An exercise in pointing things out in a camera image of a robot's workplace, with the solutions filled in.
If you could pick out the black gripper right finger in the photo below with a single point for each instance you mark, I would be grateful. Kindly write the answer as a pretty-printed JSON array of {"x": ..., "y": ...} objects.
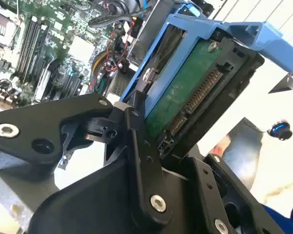
[{"x": 205, "y": 195}]

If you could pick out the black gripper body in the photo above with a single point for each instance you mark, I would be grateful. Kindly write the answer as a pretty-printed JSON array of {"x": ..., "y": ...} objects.
[{"x": 97, "y": 202}]

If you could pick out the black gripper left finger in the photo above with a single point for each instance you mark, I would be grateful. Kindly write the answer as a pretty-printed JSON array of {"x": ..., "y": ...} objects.
[{"x": 22, "y": 143}]

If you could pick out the hard disk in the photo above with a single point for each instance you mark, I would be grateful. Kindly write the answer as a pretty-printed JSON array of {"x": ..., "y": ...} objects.
[{"x": 175, "y": 92}]

